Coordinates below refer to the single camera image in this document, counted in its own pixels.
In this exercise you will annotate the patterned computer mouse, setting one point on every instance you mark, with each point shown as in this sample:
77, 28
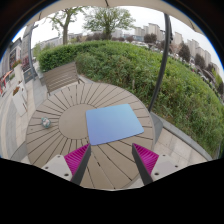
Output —
46, 122

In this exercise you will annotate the green hedge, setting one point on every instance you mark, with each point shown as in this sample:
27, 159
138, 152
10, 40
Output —
184, 99

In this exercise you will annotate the black parasol pole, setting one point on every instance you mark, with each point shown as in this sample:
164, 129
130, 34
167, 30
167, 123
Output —
168, 39

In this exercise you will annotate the blue mouse pad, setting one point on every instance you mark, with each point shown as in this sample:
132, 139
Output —
112, 123

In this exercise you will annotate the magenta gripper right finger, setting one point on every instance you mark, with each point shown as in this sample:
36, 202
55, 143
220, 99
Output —
152, 166

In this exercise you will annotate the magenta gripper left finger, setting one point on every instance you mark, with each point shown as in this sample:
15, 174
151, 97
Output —
72, 166

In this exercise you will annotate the round slatted outdoor table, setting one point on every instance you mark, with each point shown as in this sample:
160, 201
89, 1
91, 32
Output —
111, 165

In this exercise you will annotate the slatted outdoor chair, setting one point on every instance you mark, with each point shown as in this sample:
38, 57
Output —
61, 76

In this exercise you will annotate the dark lamp post left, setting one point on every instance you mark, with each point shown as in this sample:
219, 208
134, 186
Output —
32, 27

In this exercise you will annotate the white planter box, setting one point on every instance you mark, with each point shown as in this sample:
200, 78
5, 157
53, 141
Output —
20, 98

